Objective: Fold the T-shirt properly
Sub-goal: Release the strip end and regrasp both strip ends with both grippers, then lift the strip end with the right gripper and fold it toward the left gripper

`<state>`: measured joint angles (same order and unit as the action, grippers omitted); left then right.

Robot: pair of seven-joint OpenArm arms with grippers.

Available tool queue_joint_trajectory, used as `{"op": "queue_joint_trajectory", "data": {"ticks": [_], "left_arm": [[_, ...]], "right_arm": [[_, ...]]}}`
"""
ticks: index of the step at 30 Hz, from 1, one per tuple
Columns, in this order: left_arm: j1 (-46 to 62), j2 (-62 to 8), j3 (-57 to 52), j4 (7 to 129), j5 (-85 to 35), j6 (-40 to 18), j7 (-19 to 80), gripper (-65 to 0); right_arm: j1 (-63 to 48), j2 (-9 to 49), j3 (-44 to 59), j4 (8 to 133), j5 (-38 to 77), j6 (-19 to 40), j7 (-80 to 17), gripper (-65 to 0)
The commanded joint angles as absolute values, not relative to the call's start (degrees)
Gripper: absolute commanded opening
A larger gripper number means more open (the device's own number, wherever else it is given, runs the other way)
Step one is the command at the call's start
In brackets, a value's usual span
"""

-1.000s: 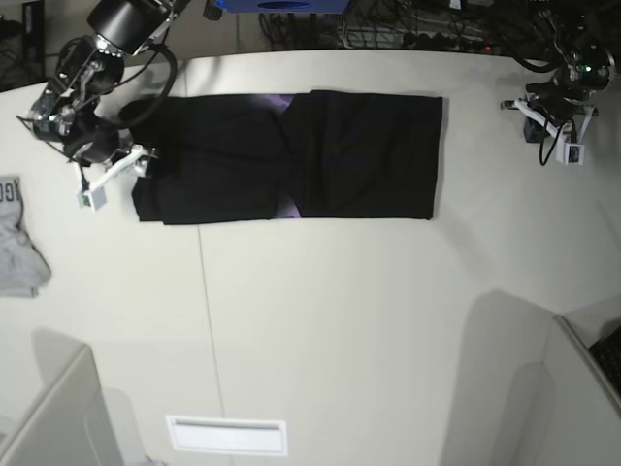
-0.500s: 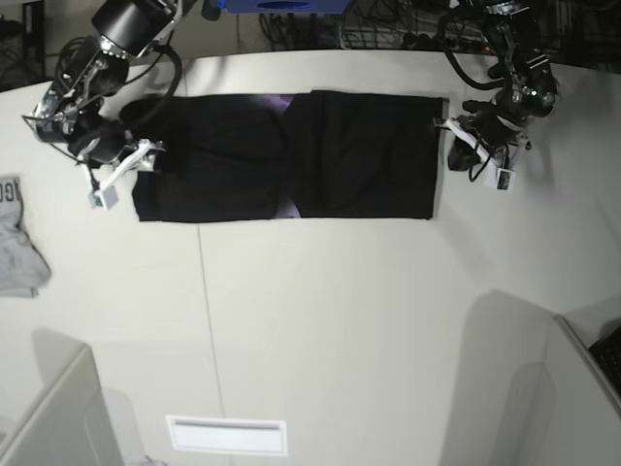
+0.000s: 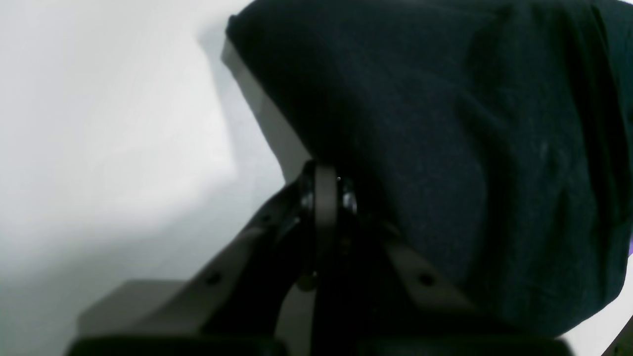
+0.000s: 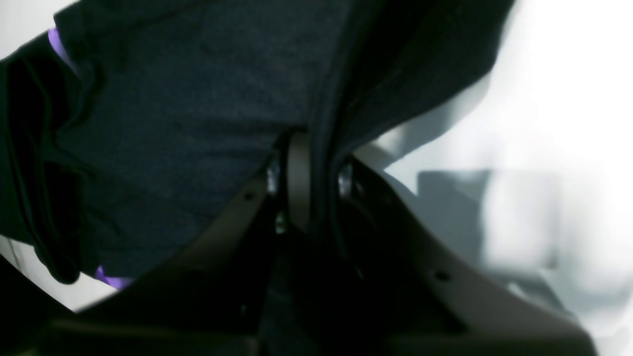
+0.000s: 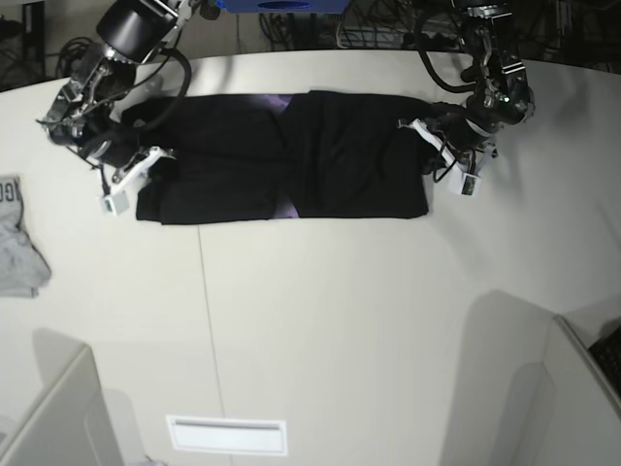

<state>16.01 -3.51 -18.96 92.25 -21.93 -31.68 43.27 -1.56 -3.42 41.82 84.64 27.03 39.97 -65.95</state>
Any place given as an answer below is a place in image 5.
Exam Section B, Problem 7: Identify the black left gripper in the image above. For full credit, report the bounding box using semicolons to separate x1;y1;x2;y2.
419;102;495;176

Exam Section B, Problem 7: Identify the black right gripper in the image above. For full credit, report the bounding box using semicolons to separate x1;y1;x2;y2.
80;122;180;183

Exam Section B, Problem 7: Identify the black T-shirt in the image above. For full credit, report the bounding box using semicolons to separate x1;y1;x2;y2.
136;90;432;225

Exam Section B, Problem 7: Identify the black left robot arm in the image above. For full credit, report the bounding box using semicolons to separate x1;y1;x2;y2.
413;1;535;170

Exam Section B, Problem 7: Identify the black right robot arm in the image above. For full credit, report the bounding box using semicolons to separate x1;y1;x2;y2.
38;1;220;176

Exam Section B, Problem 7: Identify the black power strip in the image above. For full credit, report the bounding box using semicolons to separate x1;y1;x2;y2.
400;32;462;52

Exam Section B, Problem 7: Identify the grey folded garment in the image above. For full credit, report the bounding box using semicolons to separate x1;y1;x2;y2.
1;176;51;299

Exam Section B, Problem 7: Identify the blue box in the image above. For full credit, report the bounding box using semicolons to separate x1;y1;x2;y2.
215;0;349;14

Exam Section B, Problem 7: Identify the black keyboard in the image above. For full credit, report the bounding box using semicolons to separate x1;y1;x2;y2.
589;327;621;395

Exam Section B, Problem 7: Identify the white label plate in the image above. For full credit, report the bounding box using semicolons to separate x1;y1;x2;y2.
166;416;288;456

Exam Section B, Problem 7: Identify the white partition panel left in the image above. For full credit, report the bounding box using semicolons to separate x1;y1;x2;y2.
1;345;124;465

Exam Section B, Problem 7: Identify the white partition panel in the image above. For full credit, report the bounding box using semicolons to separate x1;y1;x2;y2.
1;345;124;465
507;316;620;465

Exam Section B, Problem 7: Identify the white partition panel right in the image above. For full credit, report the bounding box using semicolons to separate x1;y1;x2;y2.
507;316;620;465

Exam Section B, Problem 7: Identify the coiled black cable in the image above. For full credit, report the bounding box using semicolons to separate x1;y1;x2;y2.
54;37;106;79

